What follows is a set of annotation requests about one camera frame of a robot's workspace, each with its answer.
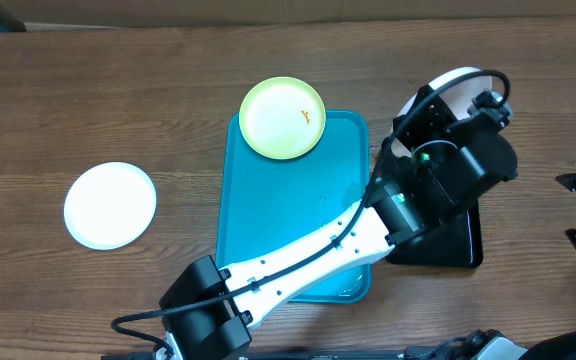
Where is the white plate with stain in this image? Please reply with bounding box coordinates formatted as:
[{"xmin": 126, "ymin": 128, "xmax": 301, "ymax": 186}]
[{"xmin": 390, "ymin": 66, "xmax": 511, "ymax": 138}]

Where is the light green plate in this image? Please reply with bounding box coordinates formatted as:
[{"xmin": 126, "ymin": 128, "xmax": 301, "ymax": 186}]
[{"xmin": 239, "ymin": 76, "xmax": 327, "ymax": 160}]

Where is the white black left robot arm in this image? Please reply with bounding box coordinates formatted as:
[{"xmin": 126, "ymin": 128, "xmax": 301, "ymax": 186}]
[{"xmin": 154, "ymin": 85, "xmax": 517, "ymax": 359}]

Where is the black rectangular water tray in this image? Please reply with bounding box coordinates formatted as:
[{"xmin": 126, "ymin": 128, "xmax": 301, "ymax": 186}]
[{"xmin": 380, "ymin": 134, "xmax": 484, "ymax": 269}]

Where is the teal plastic tray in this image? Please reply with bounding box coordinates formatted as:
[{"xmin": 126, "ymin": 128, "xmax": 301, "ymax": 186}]
[{"xmin": 213, "ymin": 109, "xmax": 373, "ymax": 305}]

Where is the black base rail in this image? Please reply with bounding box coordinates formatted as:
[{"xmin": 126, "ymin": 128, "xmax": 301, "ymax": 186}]
[{"xmin": 101, "ymin": 345, "xmax": 449, "ymax": 360}]

